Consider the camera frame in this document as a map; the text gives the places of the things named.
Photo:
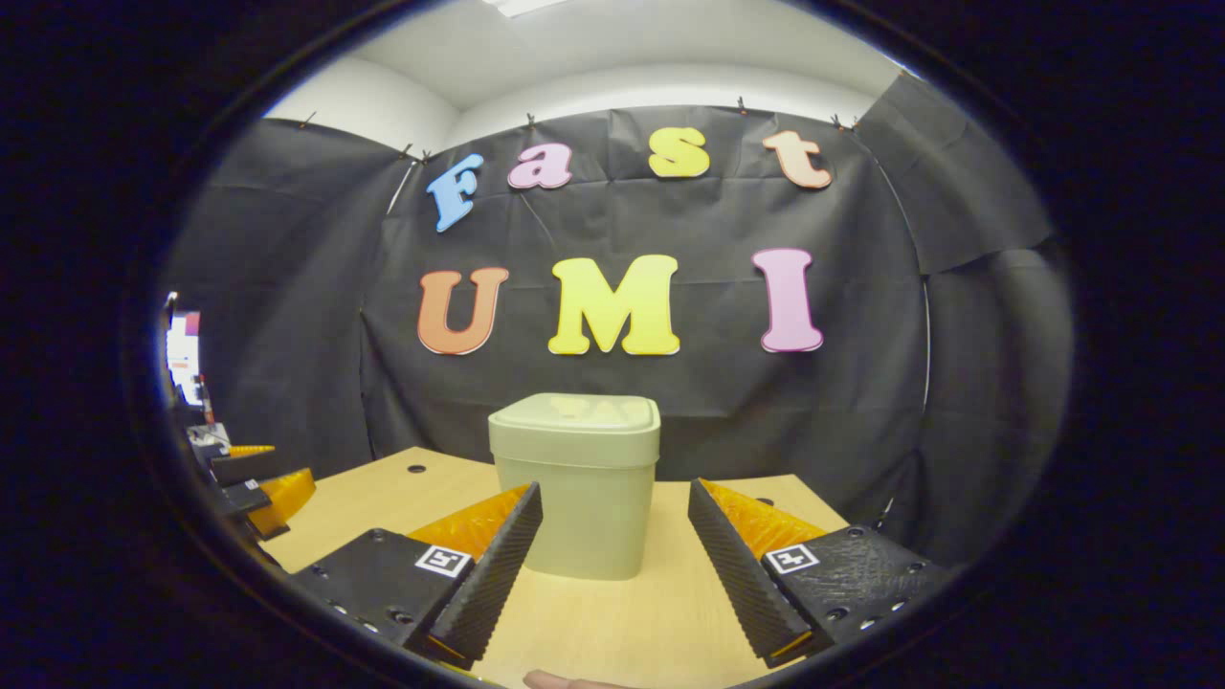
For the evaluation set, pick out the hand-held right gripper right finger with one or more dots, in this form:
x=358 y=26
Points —
x=737 y=574

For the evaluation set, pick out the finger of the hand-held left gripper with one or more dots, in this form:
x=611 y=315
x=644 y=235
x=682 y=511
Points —
x=244 y=467
x=287 y=498

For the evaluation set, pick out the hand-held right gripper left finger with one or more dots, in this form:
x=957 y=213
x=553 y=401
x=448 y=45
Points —
x=493 y=574

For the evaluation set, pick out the green desktop garbage bin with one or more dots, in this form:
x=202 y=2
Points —
x=579 y=488

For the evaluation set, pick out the wooden desktop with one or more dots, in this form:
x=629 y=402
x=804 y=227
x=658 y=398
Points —
x=612 y=622

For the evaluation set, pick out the computer monitor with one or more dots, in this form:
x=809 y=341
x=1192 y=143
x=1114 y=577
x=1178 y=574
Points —
x=184 y=349

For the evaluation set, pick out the black backdrop cloth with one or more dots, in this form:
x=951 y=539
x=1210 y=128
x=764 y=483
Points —
x=718 y=402

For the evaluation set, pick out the ceiling light panel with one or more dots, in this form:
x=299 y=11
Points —
x=522 y=6

